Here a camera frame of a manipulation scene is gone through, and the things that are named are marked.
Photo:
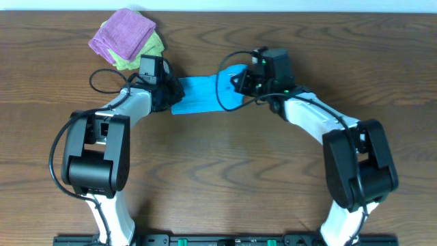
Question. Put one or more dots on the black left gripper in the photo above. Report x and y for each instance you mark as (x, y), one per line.
(174, 92)

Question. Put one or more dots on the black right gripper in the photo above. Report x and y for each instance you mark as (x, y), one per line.
(240, 86)

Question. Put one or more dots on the blue microfiber cloth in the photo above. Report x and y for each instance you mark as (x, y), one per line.
(200, 93)

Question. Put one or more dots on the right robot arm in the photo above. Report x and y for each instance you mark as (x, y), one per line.
(359, 167)

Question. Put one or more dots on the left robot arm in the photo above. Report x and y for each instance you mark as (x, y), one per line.
(96, 161)

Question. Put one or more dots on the green folded cloth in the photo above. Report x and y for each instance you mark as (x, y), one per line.
(153, 46)

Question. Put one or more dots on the purple folded cloth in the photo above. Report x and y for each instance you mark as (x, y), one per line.
(124, 33)

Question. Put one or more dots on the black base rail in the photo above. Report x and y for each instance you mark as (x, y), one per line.
(166, 240)

